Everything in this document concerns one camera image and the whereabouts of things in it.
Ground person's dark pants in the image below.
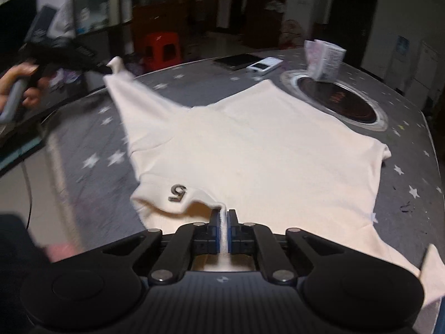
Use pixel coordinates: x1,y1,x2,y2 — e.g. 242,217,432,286
0,212,53,334

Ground built-in induction cooker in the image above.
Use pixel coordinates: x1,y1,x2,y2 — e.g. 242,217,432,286
280,70,389,132

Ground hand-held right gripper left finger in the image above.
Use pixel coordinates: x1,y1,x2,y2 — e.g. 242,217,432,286
101,209,223,284

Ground dark door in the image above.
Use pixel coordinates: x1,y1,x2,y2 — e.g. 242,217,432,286
327,0,379,73

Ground red plastic stool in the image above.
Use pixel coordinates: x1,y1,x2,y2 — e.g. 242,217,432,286
142,32,183,72

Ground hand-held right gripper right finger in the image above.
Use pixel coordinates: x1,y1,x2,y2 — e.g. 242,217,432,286
228,210,343,284

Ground white remote control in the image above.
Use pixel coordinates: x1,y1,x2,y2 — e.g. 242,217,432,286
246,57,284,73

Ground white cloth towel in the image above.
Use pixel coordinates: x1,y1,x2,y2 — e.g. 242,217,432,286
104,57,445,307

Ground tissue pack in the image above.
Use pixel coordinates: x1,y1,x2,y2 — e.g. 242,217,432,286
303,39,346,82

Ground grey star tablecloth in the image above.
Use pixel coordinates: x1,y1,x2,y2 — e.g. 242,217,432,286
0,47,445,286

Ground dark smartphone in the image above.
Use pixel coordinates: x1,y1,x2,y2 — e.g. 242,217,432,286
213,54,264,71

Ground person's left hand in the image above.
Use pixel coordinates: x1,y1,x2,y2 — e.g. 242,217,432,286
0,63,50,109

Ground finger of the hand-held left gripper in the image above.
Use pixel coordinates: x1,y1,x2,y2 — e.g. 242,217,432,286
93,61,115,76

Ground black cable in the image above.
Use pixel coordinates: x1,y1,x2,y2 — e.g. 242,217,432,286
20,160,36,232

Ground glass display cabinet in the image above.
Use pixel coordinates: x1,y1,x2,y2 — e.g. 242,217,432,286
71,0,133,35

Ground dark wooden cabinet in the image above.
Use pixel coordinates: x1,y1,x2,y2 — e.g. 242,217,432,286
131,0,212,42

